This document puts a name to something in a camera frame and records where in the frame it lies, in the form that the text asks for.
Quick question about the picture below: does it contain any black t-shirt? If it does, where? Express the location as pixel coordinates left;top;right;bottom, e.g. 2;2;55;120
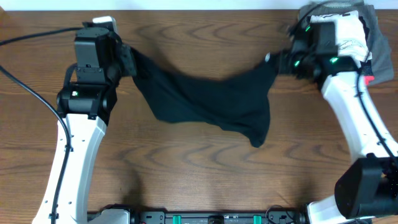
132;50;278;147

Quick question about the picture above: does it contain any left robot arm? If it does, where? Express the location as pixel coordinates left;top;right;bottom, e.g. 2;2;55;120
33;27;135;223

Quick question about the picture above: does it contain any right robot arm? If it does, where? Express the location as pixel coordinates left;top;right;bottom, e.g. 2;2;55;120
279;14;397;223

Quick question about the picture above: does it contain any white folded garment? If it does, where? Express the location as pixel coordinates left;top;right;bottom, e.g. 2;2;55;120
310;11;372;62

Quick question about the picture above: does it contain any black garment with red hem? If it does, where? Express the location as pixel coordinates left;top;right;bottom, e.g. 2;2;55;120
359;16;375;86

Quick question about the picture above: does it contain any grey folded garment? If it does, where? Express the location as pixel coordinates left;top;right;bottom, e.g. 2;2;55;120
298;1;394;85

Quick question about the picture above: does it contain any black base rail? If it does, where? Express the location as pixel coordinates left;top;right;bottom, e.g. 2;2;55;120
87;204;309;224

